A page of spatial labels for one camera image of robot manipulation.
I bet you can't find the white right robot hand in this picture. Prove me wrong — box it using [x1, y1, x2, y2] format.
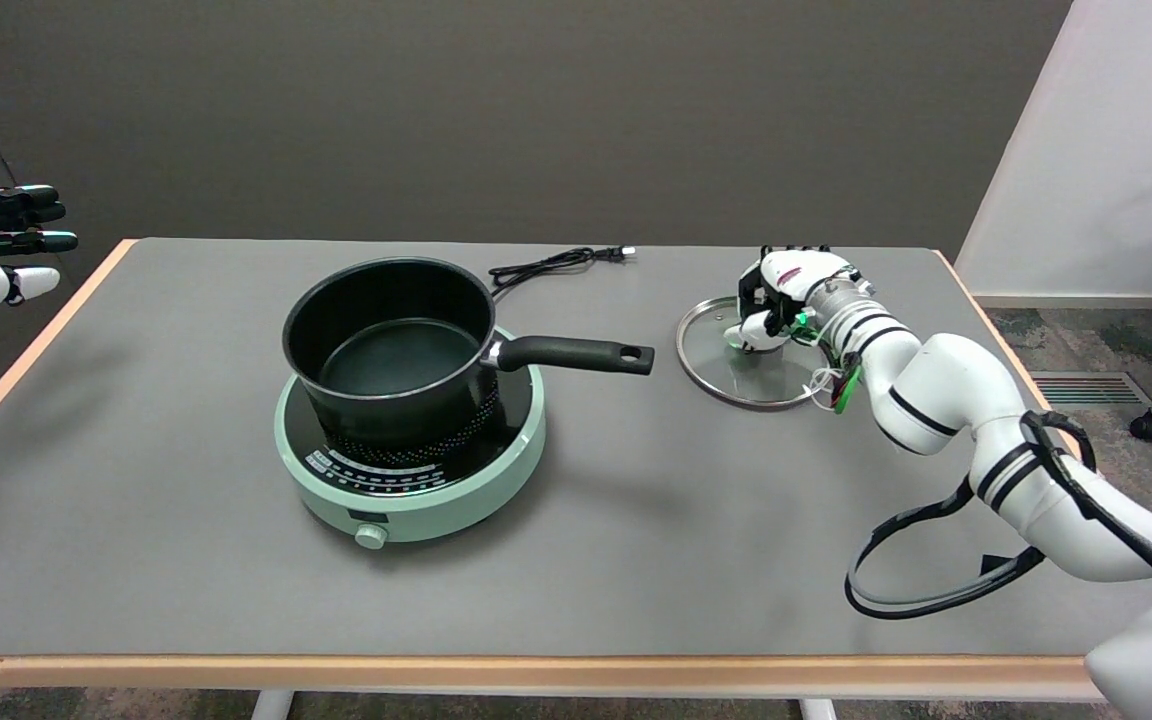
[723, 245, 874, 353]

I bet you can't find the glass pot lid black knob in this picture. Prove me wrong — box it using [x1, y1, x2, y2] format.
[676, 294, 837, 409]

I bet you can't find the grey floor vent grille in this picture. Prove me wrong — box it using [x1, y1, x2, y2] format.
[1028, 371, 1152, 407]

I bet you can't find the mint green induction cooker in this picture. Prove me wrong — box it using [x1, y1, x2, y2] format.
[273, 325, 547, 551]

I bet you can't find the coloured wrist wire bundle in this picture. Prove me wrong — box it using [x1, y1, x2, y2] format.
[798, 310, 867, 415]

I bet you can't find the black power cord with plug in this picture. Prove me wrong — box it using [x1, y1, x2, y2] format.
[488, 245, 635, 301]

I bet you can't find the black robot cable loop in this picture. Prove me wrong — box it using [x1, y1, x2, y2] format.
[844, 410, 1152, 623]

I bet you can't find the black saucepan with handle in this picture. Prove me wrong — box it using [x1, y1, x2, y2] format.
[281, 257, 656, 451]

